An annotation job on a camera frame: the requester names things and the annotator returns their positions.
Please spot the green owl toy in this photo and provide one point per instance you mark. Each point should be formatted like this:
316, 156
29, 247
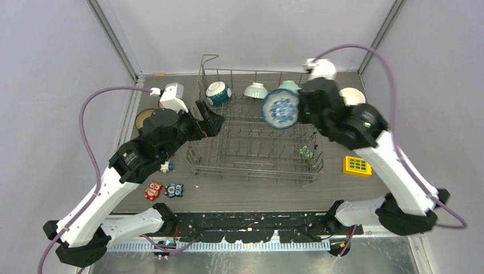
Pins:
306, 153

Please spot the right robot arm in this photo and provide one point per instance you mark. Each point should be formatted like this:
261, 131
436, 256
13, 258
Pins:
409, 206

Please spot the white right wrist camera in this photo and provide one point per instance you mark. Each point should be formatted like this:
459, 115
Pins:
321, 68

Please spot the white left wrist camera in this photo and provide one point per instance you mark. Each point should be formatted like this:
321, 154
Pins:
170, 97

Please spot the grey wire dish rack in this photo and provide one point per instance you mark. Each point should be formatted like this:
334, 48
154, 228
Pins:
246, 145

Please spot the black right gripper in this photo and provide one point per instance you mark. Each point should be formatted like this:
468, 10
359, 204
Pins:
302, 117

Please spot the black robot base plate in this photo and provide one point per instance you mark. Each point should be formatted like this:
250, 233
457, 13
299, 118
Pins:
253, 227

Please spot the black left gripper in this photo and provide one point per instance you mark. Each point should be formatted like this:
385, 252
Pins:
209, 127

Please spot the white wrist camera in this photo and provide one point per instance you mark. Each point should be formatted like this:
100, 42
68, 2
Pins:
170, 97
321, 68

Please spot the pale green bowl middle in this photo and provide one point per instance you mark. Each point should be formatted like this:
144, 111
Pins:
256, 90

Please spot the mint green bowl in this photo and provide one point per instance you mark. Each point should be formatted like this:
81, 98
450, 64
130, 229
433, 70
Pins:
289, 85

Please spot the teal white bowl back left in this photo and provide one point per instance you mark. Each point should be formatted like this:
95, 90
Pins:
218, 93

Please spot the beige ceramic bowl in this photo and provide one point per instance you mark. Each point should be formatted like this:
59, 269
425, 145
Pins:
352, 96

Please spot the dark teal glazed bowl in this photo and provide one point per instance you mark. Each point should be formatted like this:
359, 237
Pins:
142, 116

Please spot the white bowl blue floral pattern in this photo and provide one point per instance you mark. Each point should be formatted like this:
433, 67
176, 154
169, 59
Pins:
279, 109

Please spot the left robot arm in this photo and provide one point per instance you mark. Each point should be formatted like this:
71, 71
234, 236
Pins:
85, 235

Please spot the yellow toy window block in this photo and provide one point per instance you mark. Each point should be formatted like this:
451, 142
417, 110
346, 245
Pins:
356, 166

